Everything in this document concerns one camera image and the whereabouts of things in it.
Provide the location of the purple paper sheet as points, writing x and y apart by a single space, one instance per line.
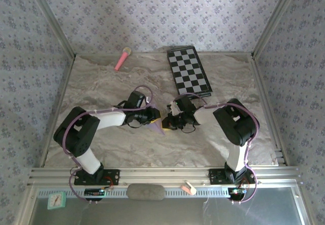
158 127

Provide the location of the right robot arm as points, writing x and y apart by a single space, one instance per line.
236 126

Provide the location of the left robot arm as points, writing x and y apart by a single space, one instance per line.
111 119

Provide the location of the shiny metal sheet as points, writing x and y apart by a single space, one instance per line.
152 212

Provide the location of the teal square clock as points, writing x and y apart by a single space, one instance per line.
57 200

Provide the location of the black and grey chessboard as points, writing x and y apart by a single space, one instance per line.
188 67

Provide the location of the pink toy microphone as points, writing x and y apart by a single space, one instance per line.
121 60

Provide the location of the pink and cream clip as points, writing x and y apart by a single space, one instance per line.
189 188

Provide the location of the grey oval stone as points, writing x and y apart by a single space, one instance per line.
146 192

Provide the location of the left circuit board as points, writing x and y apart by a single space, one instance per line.
94 192

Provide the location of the circuit board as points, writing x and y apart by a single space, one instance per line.
94 192
236 191

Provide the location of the right circuit board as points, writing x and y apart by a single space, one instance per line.
236 191

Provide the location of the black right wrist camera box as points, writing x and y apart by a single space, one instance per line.
184 104

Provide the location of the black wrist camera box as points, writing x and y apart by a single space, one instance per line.
184 104
135 99

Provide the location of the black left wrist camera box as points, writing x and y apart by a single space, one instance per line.
135 99

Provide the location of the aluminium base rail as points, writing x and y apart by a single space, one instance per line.
165 174

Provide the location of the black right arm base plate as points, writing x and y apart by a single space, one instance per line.
215 175

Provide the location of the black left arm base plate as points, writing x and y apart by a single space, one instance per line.
111 176

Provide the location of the aluminium side rail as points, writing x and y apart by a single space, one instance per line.
58 108
267 108

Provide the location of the aluminium frame post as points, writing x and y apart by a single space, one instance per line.
274 19
53 19

